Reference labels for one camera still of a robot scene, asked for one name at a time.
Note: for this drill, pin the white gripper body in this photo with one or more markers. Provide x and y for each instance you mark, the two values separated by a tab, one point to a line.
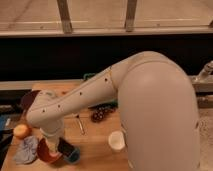
52	139

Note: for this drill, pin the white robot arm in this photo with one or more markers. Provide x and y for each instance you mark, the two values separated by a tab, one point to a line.
157	106

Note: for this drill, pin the red bowl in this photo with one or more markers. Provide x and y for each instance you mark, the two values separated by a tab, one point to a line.
44	153

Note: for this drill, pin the metal spoon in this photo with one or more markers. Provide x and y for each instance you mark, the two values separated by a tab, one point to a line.
80	124

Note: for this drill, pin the blue cloth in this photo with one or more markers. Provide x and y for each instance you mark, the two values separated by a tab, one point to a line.
27	150

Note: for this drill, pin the blue cup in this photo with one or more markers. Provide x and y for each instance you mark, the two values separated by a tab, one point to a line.
73	157

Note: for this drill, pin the orange apple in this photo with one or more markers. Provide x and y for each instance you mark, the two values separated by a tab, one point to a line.
21	131

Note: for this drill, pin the white cup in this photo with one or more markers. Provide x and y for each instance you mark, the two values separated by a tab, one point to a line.
116	141

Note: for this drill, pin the green object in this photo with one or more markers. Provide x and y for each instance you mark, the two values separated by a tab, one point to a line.
88	76

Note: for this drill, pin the metal rail bracket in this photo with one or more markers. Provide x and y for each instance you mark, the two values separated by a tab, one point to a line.
205	72

